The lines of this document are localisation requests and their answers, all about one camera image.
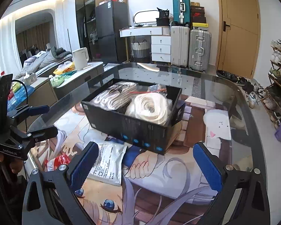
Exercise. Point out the teal hard suitcase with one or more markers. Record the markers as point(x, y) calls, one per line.
point(182, 12)

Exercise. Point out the black bag on desk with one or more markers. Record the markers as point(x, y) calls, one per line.
point(163, 19)

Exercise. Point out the striped woven laundry basket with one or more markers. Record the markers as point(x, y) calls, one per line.
point(141, 50)

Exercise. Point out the white electric kettle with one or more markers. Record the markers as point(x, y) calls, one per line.
point(80, 58)

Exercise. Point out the pile of clothes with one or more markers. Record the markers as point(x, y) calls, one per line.
point(43, 61)

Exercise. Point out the wooden shoe rack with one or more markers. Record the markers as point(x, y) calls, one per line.
point(272, 99)

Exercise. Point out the yellow snack bag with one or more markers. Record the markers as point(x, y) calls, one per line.
point(68, 66)

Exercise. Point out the oval desk mirror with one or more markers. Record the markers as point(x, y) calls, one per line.
point(146, 18)

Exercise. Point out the grey low cabinet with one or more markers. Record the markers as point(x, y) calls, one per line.
point(45, 94)

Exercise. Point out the white bin black liner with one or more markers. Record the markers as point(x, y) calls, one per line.
point(221, 90)

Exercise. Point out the red white balloon glue bag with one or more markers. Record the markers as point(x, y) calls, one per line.
point(57, 162)

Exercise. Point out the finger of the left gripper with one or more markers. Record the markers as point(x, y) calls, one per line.
point(37, 134)
point(38, 110)

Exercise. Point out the wooden door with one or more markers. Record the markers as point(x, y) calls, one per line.
point(239, 36)

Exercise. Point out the black refrigerator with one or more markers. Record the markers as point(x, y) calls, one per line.
point(111, 17)

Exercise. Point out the clear zip bag red strip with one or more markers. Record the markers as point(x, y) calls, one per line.
point(156, 88)

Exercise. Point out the stacked shoe boxes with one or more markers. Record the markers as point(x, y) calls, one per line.
point(198, 17)

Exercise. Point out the white printed plastic packet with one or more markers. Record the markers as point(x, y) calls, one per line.
point(108, 166)

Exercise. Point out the black storage box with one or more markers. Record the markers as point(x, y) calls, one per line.
point(144, 120)

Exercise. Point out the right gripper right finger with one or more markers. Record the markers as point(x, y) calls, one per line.
point(252, 206)

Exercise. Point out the white hard suitcase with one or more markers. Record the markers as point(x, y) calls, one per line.
point(179, 46)

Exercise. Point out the dark glass wardrobe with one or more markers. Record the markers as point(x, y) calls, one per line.
point(86, 26)

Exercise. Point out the white desk with drawers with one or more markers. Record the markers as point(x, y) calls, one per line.
point(160, 40)

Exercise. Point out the green snack bag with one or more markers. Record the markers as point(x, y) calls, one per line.
point(56, 80)

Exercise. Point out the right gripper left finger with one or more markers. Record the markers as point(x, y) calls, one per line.
point(50, 196)

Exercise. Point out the silver aluminium suitcase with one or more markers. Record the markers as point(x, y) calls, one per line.
point(199, 50)

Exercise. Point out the left human hand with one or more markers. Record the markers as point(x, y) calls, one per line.
point(15, 165)

